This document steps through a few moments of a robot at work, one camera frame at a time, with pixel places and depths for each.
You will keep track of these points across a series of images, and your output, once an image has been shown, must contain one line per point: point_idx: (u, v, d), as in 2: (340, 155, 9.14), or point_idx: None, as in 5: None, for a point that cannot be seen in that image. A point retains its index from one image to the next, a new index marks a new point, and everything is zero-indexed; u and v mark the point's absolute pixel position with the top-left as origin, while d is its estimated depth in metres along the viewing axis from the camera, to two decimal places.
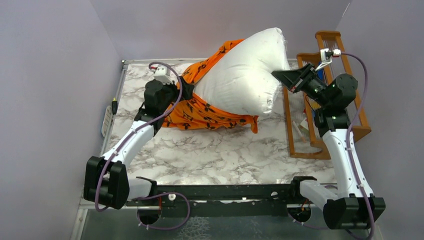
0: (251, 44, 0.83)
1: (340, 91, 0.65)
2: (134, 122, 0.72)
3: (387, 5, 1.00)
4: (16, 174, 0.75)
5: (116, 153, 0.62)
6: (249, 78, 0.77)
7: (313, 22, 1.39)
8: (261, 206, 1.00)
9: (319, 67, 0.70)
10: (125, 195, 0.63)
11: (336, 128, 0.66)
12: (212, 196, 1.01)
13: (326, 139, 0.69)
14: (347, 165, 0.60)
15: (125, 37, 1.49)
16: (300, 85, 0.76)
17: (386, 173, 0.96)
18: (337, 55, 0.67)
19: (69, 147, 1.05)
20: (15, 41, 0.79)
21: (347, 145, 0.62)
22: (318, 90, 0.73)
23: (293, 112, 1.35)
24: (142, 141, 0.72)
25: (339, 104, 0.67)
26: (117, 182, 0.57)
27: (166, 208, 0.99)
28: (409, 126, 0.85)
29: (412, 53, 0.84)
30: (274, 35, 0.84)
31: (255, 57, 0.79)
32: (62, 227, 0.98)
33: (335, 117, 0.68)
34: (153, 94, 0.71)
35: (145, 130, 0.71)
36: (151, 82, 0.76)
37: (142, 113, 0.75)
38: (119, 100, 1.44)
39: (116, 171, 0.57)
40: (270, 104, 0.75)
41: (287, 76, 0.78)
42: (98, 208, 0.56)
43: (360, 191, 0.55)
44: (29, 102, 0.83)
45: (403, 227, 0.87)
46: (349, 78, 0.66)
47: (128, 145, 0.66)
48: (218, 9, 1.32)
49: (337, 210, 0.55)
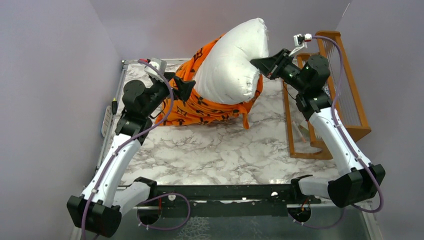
0: (232, 36, 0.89)
1: (315, 71, 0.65)
2: (116, 140, 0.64)
3: (386, 4, 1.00)
4: (16, 173, 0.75)
5: (95, 191, 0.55)
6: (228, 63, 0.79)
7: (312, 22, 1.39)
8: (261, 206, 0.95)
9: (294, 52, 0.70)
10: (117, 220, 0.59)
11: (321, 109, 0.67)
12: (212, 196, 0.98)
13: (313, 121, 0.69)
14: (341, 141, 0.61)
15: (125, 37, 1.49)
16: (275, 70, 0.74)
17: (386, 173, 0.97)
18: (309, 38, 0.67)
19: (69, 147, 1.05)
20: (15, 40, 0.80)
21: (335, 122, 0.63)
22: (293, 74, 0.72)
23: (293, 112, 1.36)
24: (127, 159, 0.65)
25: (316, 84, 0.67)
26: (101, 221, 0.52)
27: (167, 209, 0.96)
28: (409, 126, 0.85)
29: (411, 53, 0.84)
30: (253, 26, 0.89)
31: (234, 45, 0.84)
32: (62, 227, 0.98)
33: (316, 98, 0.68)
34: (133, 100, 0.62)
35: (127, 148, 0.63)
36: (129, 84, 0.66)
37: (124, 120, 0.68)
38: (119, 100, 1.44)
39: (98, 212, 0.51)
40: (250, 87, 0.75)
41: (265, 63, 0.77)
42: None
43: (359, 163, 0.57)
44: (29, 102, 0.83)
45: (403, 227, 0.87)
46: (319, 58, 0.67)
47: (109, 176, 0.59)
48: (218, 9, 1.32)
49: (342, 190, 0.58)
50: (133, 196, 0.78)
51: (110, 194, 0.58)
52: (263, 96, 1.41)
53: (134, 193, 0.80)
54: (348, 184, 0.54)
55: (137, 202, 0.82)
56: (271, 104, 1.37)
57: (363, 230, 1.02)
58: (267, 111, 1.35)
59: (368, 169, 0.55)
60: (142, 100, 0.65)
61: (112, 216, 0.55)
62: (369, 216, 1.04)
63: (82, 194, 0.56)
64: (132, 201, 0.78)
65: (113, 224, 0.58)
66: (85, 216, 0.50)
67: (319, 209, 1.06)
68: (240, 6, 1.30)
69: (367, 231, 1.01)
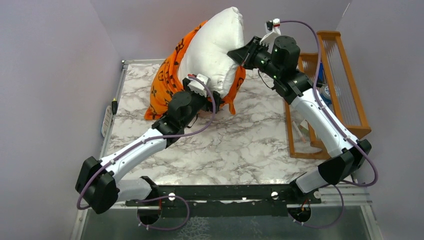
0: (208, 30, 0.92)
1: (284, 50, 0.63)
2: (150, 130, 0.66)
3: (386, 5, 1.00)
4: (16, 174, 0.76)
5: (112, 162, 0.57)
6: (203, 62, 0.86)
7: (312, 22, 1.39)
8: (261, 206, 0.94)
9: (265, 37, 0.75)
10: (110, 202, 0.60)
11: (303, 92, 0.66)
12: (212, 196, 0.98)
13: (297, 105, 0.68)
14: (328, 123, 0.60)
15: (125, 37, 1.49)
16: (248, 58, 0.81)
17: (387, 174, 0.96)
18: (277, 23, 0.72)
19: (69, 147, 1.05)
20: (15, 40, 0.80)
21: (319, 104, 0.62)
22: (265, 60, 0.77)
23: (293, 112, 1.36)
24: (150, 152, 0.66)
25: (289, 64, 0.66)
26: (101, 193, 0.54)
27: (167, 209, 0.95)
28: (409, 126, 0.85)
29: (411, 52, 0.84)
30: (228, 17, 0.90)
31: (209, 42, 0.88)
32: (62, 227, 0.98)
33: (296, 81, 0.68)
34: (176, 108, 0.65)
35: (155, 142, 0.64)
36: (179, 93, 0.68)
37: (162, 121, 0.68)
38: (119, 100, 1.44)
39: (104, 182, 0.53)
40: (221, 86, 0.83)
41: (239, 53, 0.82)
42: (78, 205, 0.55)
43: (349, 143, 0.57)
44: (29, 102, 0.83)
45: (403, 227, 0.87)
46: (285, 38, 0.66)
47: (130, 156, 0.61)
48: (218, 8, 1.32)
49: (334, 170, 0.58)
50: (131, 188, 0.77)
51: (121, 172, 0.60)
52: (263, 96, 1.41)
53: (136, 184, 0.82)
54: (340, 164, 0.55)
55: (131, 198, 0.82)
56: (271, 104, 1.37)
57: (363, 230, 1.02)
58: (267, 111, 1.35)
59: (357, 145, 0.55)
60: (185, 110, 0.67)
61: (113, 193, 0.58)
62: (369, 216, 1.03)
63: (101, 159, 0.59)
64: (128, 195, 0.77)
65: (108, 202, 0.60)
66: (91, 182, 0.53)
67: (319, 209, 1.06)
68: (240, 6, 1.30)
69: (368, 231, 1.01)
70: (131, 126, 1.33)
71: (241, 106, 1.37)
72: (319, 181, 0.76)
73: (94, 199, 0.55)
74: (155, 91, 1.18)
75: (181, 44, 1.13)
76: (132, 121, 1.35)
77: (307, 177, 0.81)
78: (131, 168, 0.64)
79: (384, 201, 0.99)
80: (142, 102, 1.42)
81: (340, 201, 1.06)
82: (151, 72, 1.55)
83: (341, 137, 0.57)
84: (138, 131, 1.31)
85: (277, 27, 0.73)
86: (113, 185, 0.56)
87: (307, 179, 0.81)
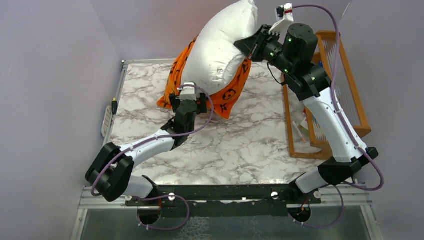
0: (221, 17, 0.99)
1: (301, 40, 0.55)
2: (159, 130, 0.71)
3: (386, 4, 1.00)
4: (16, 174, 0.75)
5: (131, 148, 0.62)
6: (207, 48, 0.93)
7: (312, 22, 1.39)
8: (261, 206, 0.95)
9: (275, 26, 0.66)
10: (122, 190, 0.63)
11: (320, 93, 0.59)
12: (211, 196, 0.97)
13: (309, 104, 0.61)
14: (342, 129, 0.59)
15: (125, 38, 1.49)
16: (256, 51, 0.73)
17: (387, 174, 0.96)
18: (288, 9, 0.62)
19: (69, 147, 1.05)
20: (15, 41, 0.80)
21: (336, 108, 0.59)
22: (275, 53, 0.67)
23: (293, 112, 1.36)
24: (159, 149, 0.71)
25: (305, 57, 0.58)
26: (119, 175, 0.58)
27: (166, 209, 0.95)
28: (409, 126, 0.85)
29: (411, 52, 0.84)
30: (241, 7, 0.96)
31: (217, 28, 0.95)
32: (62, 227, 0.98)
33: (313, 77, 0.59)
34: (183, 113, 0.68)
35: (165, 139, 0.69)
36: (186, 101, 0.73)
37: (169, 125, 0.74)
38: (119, 100, 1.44)
39: (124, 164, 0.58)
40: (219, 74, 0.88)
41: (246, 44, 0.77)
42: (93, 190, 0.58)
43: (358, 151, 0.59)
44: (28, 102, 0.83)
45: (403, 228, 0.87)
46: (300, 26, 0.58)
47: (145, 147, 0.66)
48: (218, 8, 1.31)
49: (342, 172, 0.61)
50: (136, 183, 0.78)
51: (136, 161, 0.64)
52: (263, 96, 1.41)
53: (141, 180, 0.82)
54: (348, 172, 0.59)
55: (135, 193, 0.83)
56: (271, 104, 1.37)
57: (364, 231, 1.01)
58: (267, 111, 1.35)
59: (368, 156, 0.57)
60: (191, 115, 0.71)
61: (126, 180, 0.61)
62: (369, 216, 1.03)
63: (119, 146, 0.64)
64: (133, 189, 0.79)
65: (120, 190, 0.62)
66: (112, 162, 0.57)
67: (319, 209, 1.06)
68: None
69: (368, 231, 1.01)
70: (131, 127, 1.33)
71: (241, 106, 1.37)
72: (319, 181, 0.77)
73: (110, 183, 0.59)
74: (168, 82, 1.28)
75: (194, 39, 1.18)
76: (132, 121, 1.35)
77: (307, 177, 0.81)
78: (140, 162, 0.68)
79: (384, 201, 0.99)
80: (142, 102, 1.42)
81: (340, 201, 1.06)
82: (151, 72, 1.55)
83: (353, 147, 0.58)
84: (138, 131, 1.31)
85: (289, 13, 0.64)
86: (130, 169, 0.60)
87: (307, 179, 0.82)
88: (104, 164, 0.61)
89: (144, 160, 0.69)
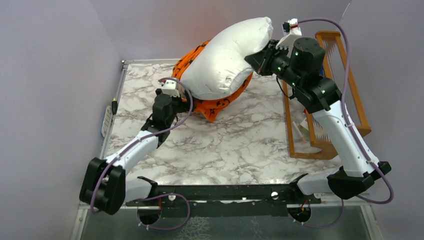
0: (236, 29, 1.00)
1: (308, 53, 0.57)
2: (141, 132, 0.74)
3: (386, 5, 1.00)
4: (17, 173, 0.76)
5: (118, 158, 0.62)
6: (218, 55, 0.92)
7: (312, 22, 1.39)
8: (261, 206, 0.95)
9: (281, 40, 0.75)
10: (122, 201, 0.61)
11: (330, 106, 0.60)
12: (212, 196, 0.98)
13: (319, 118, 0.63)
14: (353, 143, 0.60)
15: (125, 37, 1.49)
16: (264, 65, 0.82)
17: (387, 174, 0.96)
18: (294, 24, 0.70)
19: (68, 147, 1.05)
20: (15, 40, 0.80)
21: (347, 122, 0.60)
22: (282, 67, 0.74)
23: (293, 112, 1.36)
24: (145, 151, 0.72)
25: (313, 69, 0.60)
26: (114, 186, 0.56)
27: (167, 209, 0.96)
28: (409, 126, 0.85)
29: (412, 52, 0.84)
30: (258, 23, 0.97)
31: (231, 39, 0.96)
32: (62, 227, 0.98)
33: (324, 90, 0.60)
34: (160, 108, 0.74)
35: (149, 139, 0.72)
36: (160, 96, 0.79)
37: (149, 124, 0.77)
38: (119, 100, 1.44)
39: (115, 175, 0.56)
40: (227, 83, 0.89)
41: (256, 59, 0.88)
42: (91, 209, 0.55)
43: (370, 166, 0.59)
44: (28, 102, 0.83)
45: (403, 228, 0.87)
46: (306, 40, 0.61)
47: (130, 152, 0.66)
48: (218, 8, 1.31)
49: (353, 189, 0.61)
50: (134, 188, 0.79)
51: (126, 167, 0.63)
52: (263, 96, 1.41)
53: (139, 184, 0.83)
54: (359, 188, 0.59)
55: (136, 197, 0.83)
56: (271, 104, 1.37)
57: (364, 230, 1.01)
58: (267, 111, 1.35)
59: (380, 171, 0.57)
60: (167, 109, 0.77)
61: (122, 190, 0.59)
62: (369, 216, 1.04)
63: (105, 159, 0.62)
64: (131, 194, 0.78)
65: (119, 202, 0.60)
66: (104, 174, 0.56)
67: (319, 209, 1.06)
68: (241, 5, 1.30)
69: (368, 231, 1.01)
70: (131, 126, 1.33)
71: (241, 106, 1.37)
72: (324, 188, 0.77)
73: (107, 197, 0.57)
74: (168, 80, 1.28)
75: (203, 45, 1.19)
76: (132, 121, 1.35)
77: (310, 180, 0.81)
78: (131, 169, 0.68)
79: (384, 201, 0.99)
80: (142, 102, 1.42)
81: (340, 200, 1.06)
82: (151, 72, 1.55)
83: (365, 162, 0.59)
84: (138, 131, 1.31)
85: (296, 28, 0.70)
86: (123, 179, 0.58)
87: (308, 182, 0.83)
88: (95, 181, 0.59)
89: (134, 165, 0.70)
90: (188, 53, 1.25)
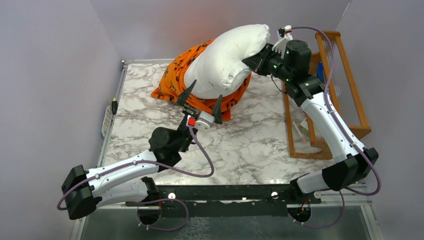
0: (236, 32, 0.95)
1: (296, 52, 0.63)
2: (144, 153, 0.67)
3: (386, 5, 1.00)
4: (17, 173, 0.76)
5: (96, 177, 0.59)
6: (219, 54, 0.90)
7: (312, 22, 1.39)
8: (261, 206, 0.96)
9: (277, 43, 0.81)
10: (88, 212, 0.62)
11: (314, 95, 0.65)
12: (212, 196, 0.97)
13: (305, 108, 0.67)
14: (335, 128, 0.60)
15: (124, 37, 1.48)
16: (261, 65, 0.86)
17: (387, 173, 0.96)
18: (288, 29, 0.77)
19: (68, 147, 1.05)
20: (15, 40, 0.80)
21: (329, 108, 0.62)
22: (277, 65, 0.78)
23: (293, 112, 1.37)
24: (138, 174, 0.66)
25: (301, 66, 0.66)
26: (77, 204, 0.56)
27: (167, 209, 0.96)
28: (409, 126, 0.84)
29: (411, 52, 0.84)
30: (257, 29, 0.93)
31: (232, 41, 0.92)
32: (62, 227, 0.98)
33: (308, 84, 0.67)
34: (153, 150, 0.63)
35: (146, 166, 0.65)
36: (158, 130, 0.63)
37: None
38: (119, 100, 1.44)
39: (82, 195, 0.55)
40: (230, 80, 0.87)
41: (253, 61, 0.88)
42: (57, 207, 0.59)
43: (354, 149, 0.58)
44: (28, 102, 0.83)
45: (403, 227, 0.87)
46: (297, 41, 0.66)
47: (116, 174, 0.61)
48: (218, 8, 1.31)
49: (339, 174, 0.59)
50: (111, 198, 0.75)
51: (102, 188, 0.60)
52: (263, 96, 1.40)
53: (129, 191, 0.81)
54: (344, 171, 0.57)
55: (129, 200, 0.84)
56: (271, 104, 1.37)
57: (364, 230, 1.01)
58: (267, 111, 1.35)
59: (363, 153, 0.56)
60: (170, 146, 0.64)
61: (90, 206, 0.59)
62: (369, 216, 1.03)
63: (88, 170, 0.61)
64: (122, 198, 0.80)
65: (84, 212, 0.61)
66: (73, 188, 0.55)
67: (319, 209, 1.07)
68: (241, 5, 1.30)
69: (368, 232, 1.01)
70: (131, 126, 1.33)
71: (241, 106, 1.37)
72: (322, 185, 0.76)
73: (71, 205, 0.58)
74: (167, 72, 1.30)
75: (205, 44, 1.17)
76: (132, 121, 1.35)
77: (309, 178, 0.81)
78: (115, 186, 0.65)
79: (384, 202, 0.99)
80: (142, 102, 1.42)
81: (340, 201, 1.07)
82: (151, 72, 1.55)
83: (348, 144, 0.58)
84: (138, 131, 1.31)
85: (289, 33, 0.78)
86: (88, 201, 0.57)
87: (308, 180, 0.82)
88: (71, 185, 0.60)
89: (121, 183, 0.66)
90: (190, 50, 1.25)
